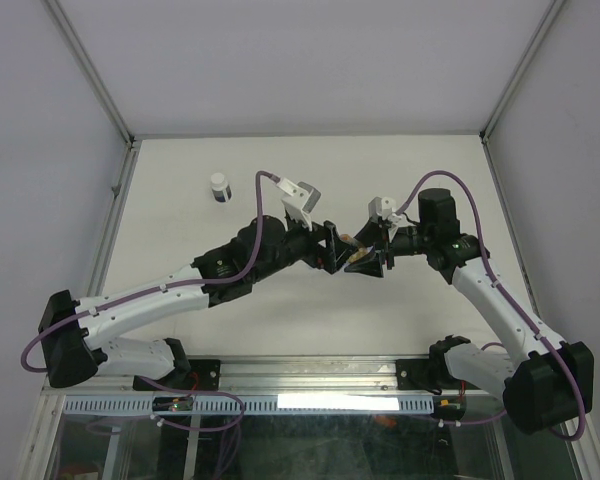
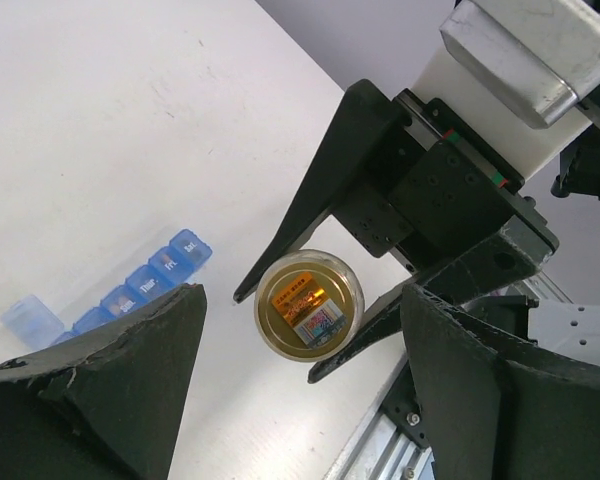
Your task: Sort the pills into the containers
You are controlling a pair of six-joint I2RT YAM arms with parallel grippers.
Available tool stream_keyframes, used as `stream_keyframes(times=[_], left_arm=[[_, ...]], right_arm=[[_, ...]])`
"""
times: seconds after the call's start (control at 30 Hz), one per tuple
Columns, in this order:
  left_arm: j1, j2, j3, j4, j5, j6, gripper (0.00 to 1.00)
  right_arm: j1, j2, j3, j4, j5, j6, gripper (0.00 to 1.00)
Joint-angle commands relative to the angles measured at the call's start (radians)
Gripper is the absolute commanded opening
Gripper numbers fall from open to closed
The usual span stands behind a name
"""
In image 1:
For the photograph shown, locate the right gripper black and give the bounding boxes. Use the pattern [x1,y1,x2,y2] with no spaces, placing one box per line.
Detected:
[344,219,433,277]

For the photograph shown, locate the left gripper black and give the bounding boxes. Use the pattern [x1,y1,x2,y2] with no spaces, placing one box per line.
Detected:
[252,213,358,284]

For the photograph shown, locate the amber pill bottle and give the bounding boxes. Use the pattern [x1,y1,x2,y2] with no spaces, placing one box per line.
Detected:
[340,234,372,264]

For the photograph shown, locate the white cap pill bottle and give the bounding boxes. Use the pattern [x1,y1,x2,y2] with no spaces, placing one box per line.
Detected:
[210,172,232,203]

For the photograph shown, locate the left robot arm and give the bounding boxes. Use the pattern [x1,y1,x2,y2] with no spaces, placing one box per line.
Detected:
[38,216,357,389]

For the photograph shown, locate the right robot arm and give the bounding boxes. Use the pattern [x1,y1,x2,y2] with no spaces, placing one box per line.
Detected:
[345,188,594,434]

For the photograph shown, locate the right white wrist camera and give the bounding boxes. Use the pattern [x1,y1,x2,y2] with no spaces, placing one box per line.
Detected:
[368,197,399,224]

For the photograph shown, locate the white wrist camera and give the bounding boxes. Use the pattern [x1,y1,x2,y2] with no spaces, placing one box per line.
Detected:
[368,197,399,224]
[276,177,321,231]

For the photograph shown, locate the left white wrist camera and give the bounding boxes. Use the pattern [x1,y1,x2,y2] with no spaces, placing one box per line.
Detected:
[276,177,321,231]

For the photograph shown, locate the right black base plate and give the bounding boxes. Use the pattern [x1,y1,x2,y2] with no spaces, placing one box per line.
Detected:
[395,358,438,393]

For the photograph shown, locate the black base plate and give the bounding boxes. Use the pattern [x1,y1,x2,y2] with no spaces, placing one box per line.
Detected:
[132,356,221,392]
[395,358,438,393]

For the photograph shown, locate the aluminium mounting rail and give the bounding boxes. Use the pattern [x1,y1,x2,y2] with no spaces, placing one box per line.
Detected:
[44,353,579,396]

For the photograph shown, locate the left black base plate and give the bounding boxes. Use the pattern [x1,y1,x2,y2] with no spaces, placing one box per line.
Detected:
[132,356,221,392]

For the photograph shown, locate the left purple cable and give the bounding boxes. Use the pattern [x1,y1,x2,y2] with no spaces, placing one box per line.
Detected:
[20,171,284,431]

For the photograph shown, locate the slotted grey cable duct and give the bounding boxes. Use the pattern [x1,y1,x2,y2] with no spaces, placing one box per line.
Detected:
[63,393,434,416]

